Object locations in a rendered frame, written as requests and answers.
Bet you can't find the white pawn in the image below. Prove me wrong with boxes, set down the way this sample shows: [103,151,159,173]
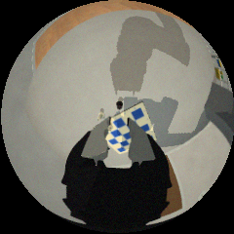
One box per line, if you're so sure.
[108,125,113,133]

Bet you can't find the black rook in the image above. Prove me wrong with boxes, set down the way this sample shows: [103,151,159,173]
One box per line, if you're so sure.
[116,101,123,110]

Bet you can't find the blue and cream chessboard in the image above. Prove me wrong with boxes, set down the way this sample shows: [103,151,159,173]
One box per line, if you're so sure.
[106,102,157,154]

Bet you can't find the white bishop chess piece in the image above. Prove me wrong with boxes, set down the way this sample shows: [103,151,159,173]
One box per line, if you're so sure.
[97,112,104,121]

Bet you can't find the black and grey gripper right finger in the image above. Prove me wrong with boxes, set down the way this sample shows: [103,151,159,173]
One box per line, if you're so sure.
[128,117,172,189]

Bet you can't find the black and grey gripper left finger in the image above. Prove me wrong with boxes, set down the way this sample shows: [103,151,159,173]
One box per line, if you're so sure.
[61,116,111,185]

